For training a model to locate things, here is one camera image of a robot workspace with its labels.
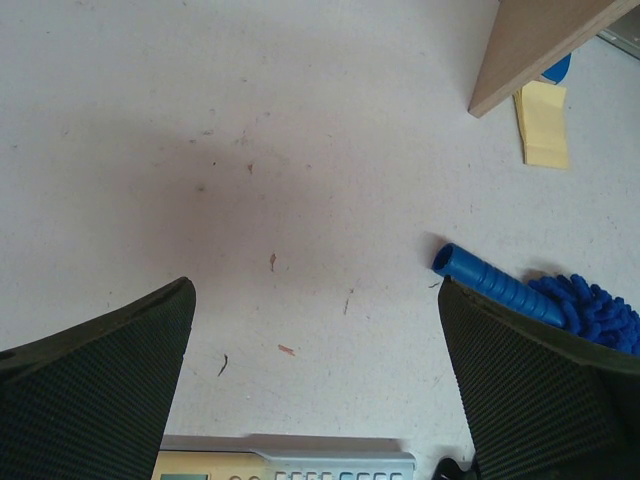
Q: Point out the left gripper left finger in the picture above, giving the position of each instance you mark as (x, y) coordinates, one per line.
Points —
(92, 401)

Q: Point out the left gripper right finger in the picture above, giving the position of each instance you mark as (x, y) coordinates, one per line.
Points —
(540, 403)

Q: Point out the blue microfiber duster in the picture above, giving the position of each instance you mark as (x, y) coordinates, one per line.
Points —
(569, 303)

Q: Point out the light wooden bookshelf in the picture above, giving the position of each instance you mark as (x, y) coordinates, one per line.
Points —
(528, 37)

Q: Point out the grey yellow calculator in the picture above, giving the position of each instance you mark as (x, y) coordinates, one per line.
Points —
(270, 456)

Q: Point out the black detached gripper finger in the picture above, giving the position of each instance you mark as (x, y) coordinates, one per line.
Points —
(449, 469)

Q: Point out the yellow sticky note pad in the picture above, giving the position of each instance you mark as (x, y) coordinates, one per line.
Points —
(540, 111)

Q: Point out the small blue block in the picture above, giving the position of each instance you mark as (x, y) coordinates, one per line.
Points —
(557, 72)

